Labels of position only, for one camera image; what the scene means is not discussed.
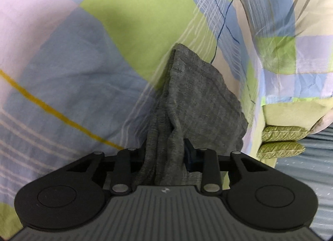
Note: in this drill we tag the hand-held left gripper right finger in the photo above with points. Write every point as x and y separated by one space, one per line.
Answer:
189 153

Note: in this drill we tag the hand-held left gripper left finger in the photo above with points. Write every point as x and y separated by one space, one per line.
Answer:
135 156

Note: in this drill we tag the dark grey garment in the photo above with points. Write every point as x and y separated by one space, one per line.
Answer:
197 100

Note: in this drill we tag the green patterned pillow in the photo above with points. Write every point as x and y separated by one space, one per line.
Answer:
285 133
281 150

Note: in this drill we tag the plaid bed sheet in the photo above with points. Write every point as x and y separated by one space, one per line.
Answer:
78 61

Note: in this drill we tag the grey-blue dotted cloth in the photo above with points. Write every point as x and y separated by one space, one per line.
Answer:
309 173

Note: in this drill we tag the plaid quilt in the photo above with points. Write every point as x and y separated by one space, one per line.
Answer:
286 35

